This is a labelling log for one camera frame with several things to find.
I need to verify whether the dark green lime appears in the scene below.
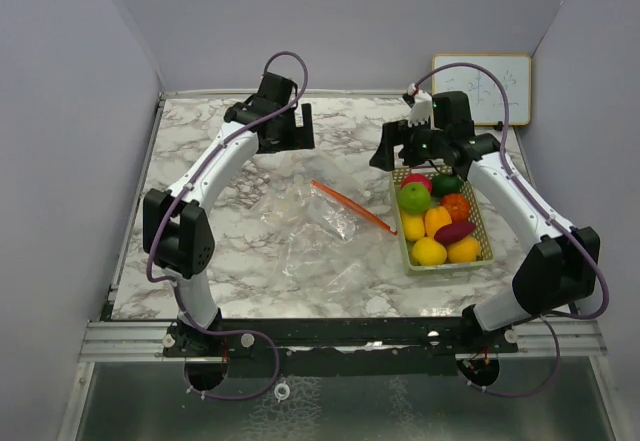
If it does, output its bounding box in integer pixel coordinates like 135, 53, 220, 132
431, 174, 464, 198

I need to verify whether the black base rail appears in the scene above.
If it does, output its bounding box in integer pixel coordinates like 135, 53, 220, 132
163, 317, 517, 377

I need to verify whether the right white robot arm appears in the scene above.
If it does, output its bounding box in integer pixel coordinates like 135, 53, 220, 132
370, 86, 600, 352

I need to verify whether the aluminium frame rail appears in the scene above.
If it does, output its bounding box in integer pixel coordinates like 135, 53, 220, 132
80, 318, 608, 362

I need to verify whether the yellow lemon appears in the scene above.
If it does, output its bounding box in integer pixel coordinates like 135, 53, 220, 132
411, 237, 447, 266

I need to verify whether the purple sweet potato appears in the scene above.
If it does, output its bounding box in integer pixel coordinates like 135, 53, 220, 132
434, 220, 476, 246

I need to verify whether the orange bell pepper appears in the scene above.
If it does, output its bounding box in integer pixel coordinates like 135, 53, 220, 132
424, 206, 452, 238

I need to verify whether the orange yellow peach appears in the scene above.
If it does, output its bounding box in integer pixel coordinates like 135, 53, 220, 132
447, 236, 482, 263

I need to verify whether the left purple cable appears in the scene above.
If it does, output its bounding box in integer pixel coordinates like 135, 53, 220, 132
144, 50, 310, 402

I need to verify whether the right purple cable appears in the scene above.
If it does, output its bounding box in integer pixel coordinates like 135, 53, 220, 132
405, 62, 612, 397

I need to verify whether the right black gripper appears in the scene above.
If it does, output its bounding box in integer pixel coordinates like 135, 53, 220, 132
371, 115, 449, 171

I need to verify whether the yellow mango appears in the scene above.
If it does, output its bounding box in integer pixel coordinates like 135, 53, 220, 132
400, 210, 426, 242

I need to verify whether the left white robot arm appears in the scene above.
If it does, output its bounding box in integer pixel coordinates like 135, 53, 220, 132
142, 103, 315, 356

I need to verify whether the red apple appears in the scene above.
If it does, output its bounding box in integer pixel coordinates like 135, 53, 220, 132
401, 173, 433, 192

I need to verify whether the clear zip bag orange zipper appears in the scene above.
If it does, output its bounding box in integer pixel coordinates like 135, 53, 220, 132
256, 150, 397, 300

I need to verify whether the orange tangerine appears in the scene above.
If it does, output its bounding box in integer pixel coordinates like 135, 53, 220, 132
440, 193, 471, 222

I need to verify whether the green plastic basket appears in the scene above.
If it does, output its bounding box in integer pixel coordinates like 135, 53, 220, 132
390, 168, 494, 275

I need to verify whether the small whiteboard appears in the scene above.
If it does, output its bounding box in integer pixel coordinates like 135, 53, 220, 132
431, 53, 532, 126

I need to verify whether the green apple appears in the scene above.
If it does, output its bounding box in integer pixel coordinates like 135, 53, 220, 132
397, 182, 431, 214

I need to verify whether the purple cable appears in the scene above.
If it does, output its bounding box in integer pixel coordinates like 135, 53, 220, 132
144, 50, 310, 402
405, 62, 612, 397

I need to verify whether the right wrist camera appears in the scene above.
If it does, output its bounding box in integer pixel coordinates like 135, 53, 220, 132
402, 84, 433, 127

